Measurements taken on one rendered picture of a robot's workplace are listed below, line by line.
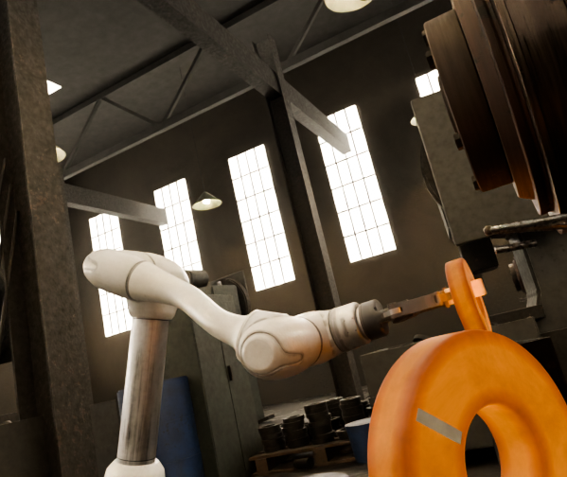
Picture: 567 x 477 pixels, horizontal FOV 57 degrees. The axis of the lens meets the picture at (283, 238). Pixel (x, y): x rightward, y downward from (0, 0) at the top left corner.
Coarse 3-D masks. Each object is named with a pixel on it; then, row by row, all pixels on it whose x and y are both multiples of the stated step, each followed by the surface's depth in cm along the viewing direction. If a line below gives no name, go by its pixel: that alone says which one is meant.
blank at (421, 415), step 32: (416, 352) 31; (448, 352) 30; (480, 352) 32; (512, 352) 33; (384, 384) 31; (416, 384) 29; (448, 384) 30; (480, 384) 31; (512, 384) 32; (544, 384) 34; (384, 416) 29; (416, 416) 28; (448, 416) 29; (480, 416) 34; (512, 416) 32; (544, 416) 33; (384, 448) 28; (416, 448) 27; (448, 448) 28; (512, 448) 33; (544, 448) 32
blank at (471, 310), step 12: (456, 264) 93; (456, 276) 91; (468, 276) 93; (456, 288) 90; (468, 288) 89; (456, 300) 89; (468, 300) 89; (480, 300) 98; (468, 312) 89; (480, 312) 90; (468, 324) 89; (480, 324) 89
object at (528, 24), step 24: (504, 0) 58; (528, 0) 58; (552, 0) 57; (504, 24) 58; (528, 24) 58; (552, 24) 57; (528, 48) 58; (552, 48) 57; (528, 72) 58; (552, 72) 58; (528, 96) 58; (552, 96) 58; (552, 120) 59; (552, 144) 61; (552, 168) 61; (552, 192) 68
